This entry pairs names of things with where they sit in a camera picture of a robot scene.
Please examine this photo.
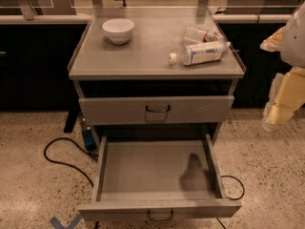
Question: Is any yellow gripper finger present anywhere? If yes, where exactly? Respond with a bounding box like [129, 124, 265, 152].
[260, 28, 284, 52]

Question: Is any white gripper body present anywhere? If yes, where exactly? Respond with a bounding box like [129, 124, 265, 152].
[262, 67, 305, 132]

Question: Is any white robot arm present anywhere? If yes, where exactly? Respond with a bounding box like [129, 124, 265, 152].
[260, 4, 305, 132]

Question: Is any clear red label bottle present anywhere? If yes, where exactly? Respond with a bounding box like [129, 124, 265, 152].
[182, 26, 226, 44]

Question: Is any grey drawer cabinet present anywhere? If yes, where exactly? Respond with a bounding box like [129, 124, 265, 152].
[67, 6, 247, 223]

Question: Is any closed upper grey drawer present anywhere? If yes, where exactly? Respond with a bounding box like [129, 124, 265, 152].
[79, 95, 234, 125]

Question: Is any open middle grey drawer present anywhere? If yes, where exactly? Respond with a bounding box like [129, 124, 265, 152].
[79, 135, 241, 221]

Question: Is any white ceramic bowl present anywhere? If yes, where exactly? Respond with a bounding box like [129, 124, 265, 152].
[102, 18, 134, 45]

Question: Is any blue power adapter box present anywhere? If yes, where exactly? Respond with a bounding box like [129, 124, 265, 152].
[82, 130, 96, 152]

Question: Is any blue tape cross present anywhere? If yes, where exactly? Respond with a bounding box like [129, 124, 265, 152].
[50, 214, 82, 229]

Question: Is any black cable right floor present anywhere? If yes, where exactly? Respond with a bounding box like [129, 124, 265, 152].
[216, 175, 246, 229]

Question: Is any black floor cable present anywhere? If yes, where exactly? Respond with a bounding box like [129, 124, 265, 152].
[43, 136, 99, 188]

